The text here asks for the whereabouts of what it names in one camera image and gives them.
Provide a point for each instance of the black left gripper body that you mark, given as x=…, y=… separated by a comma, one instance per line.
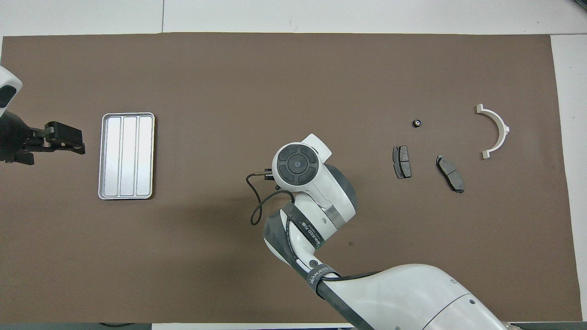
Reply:
x=16, y=135

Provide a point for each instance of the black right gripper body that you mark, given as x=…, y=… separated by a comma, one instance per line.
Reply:
x=269, y=177

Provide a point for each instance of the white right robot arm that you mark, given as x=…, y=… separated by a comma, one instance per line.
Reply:
x=412, y=298

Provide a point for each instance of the silver metal tray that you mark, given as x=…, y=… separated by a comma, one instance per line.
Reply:
x=126, y=156

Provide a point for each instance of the brown table mat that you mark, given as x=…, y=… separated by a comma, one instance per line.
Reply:
x=275, y=82

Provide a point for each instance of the dark rectangular brake pad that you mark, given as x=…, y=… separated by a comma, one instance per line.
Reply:
x=401, y=161

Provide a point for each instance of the dark curved brake pad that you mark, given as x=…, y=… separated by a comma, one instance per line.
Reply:
x=450, y=174

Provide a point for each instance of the white curved plastic bracket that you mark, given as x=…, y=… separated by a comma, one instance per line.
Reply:
x=504, y=130

